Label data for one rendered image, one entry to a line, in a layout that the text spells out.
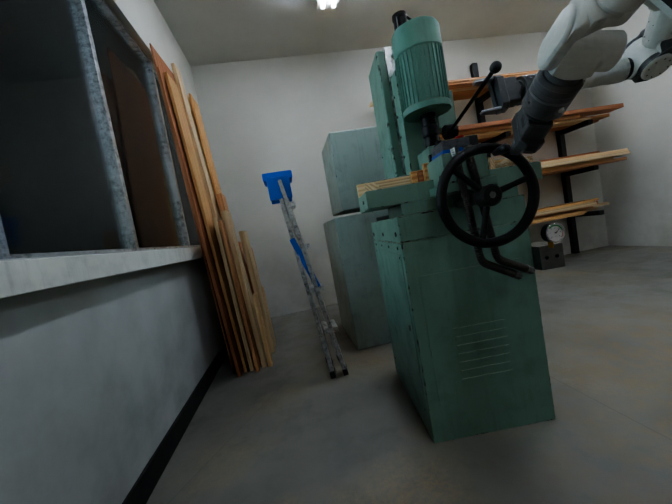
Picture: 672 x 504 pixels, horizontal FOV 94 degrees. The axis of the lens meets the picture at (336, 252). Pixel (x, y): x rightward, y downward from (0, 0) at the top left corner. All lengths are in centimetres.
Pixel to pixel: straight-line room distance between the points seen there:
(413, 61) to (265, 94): 260
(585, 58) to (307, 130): 306
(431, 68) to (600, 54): 63
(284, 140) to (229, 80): 81
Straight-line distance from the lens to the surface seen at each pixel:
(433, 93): 128
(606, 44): 81
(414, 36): 135
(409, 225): 107
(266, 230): 343
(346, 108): 377
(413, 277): 109
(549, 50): 78
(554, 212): 405
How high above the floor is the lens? 79
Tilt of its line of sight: 4 degrees down
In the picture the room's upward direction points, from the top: 10 degrees counter-clockwise
